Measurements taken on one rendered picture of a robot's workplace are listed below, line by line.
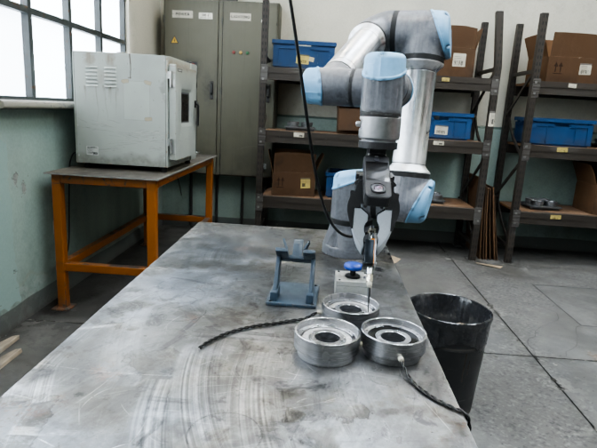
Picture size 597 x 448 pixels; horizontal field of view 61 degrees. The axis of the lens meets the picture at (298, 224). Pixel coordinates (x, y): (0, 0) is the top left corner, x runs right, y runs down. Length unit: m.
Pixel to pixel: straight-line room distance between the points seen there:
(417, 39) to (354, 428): 0.97
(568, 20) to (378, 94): 4.46
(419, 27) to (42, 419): 1.13
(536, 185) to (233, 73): 2.97
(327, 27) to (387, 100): 3.98
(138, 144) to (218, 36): 1.90
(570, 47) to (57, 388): 4.41
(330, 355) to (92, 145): 2.55
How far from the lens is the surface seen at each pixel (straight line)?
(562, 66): 4.69
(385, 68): 0.92
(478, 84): 4.40
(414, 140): 1.33
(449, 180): 4.99
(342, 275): 1.08
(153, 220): 2.85
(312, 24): 4.88
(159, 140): 3.02
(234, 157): 4.66
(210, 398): 0.72
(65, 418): 0.72
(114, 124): 3.11
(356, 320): 0.90
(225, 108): 4.66
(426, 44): 1.35
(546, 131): 4.68
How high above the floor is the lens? 1.18
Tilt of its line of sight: 13 degrees down
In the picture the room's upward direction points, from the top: 3 degrees clockwise
